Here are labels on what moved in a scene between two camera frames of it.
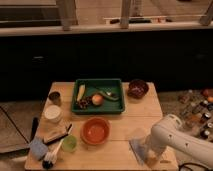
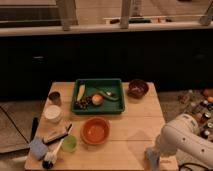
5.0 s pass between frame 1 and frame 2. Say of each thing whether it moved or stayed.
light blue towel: moved
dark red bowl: stayed
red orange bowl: stayed
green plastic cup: stayed
